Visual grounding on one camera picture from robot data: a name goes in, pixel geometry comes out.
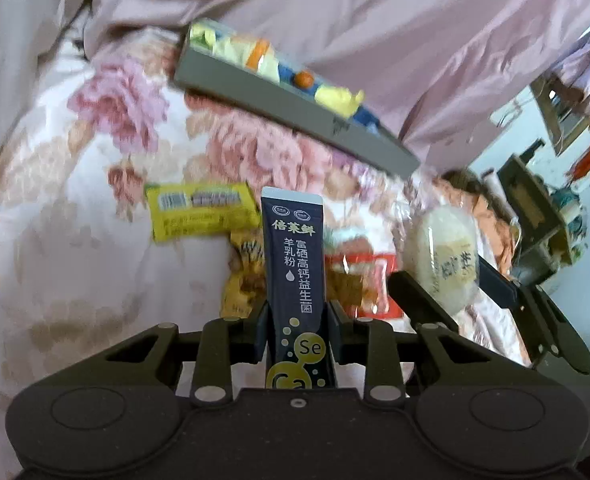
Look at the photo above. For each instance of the floral blanket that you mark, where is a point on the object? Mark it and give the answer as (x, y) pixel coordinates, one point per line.
(75, 210)

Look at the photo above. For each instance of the pale yellow packet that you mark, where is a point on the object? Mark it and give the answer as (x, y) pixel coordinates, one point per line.
(230, 45)

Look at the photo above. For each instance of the blue printed bag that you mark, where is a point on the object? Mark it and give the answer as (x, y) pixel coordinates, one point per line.
(366, 117)

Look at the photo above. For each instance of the dark blue stick packet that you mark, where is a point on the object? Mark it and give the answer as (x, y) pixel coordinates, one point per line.
(295, 270)

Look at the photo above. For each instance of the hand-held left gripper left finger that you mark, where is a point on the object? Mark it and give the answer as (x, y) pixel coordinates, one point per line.
(261, 334)

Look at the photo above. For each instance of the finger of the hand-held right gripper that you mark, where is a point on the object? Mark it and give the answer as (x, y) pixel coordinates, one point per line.
(417, 300)
(497, 282)

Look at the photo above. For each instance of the orange-yellow snack packet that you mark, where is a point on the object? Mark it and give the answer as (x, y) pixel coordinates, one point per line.
(245, 280)

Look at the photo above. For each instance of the hanging clothes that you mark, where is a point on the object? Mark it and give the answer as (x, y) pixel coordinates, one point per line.
(582, 60)

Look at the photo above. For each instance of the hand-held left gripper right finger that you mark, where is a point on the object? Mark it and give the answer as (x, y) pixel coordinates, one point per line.
(336, 334)

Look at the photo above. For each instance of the yellow snack packet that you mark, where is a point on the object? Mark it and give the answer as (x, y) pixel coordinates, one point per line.
(200, 215)

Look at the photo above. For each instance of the bright yellow packet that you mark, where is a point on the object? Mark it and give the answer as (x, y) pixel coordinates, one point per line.
(337, 96)

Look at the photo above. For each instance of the round white pastry packet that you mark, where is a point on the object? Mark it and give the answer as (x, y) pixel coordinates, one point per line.
(440, 255)

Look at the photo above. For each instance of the wooden stool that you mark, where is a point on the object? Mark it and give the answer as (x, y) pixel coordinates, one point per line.
(535, 205)

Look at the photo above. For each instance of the orange cloth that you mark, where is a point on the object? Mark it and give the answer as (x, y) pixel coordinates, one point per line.
(485, 220)

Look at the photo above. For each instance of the grey box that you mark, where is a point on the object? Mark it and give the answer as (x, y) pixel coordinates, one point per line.
(255, 90)

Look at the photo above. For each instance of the pink curtain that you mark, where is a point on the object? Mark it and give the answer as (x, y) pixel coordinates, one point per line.
(375, 20)

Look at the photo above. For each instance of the red clear snack packet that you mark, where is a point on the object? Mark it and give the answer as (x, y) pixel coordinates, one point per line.
(360, 280)

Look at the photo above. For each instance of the small orange mandarin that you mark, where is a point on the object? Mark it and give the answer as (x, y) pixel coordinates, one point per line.
(304, 79)

